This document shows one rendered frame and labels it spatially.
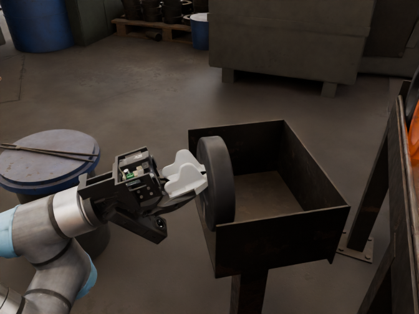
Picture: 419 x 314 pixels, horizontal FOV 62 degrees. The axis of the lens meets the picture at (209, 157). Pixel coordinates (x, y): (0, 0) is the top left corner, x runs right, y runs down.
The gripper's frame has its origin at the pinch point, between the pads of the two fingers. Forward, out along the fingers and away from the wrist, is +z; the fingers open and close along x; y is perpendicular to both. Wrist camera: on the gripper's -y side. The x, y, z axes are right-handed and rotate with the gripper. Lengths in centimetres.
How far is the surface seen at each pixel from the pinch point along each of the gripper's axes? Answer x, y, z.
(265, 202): 4.3, -15.4, 7.8
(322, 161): 86, -91, 55
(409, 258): -17.8, -11.9, 22.7
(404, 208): -7.6, -15.1, 29.3
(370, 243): 31, -88, 49
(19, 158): 55, -16, -57
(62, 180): 43, -20, -43
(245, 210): 2.8, -14.0, 3.4
